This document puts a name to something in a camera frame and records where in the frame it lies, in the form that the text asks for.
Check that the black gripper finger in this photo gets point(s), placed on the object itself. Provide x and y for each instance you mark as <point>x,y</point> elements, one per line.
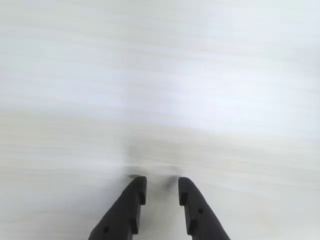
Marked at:
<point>120,215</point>
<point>200,212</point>

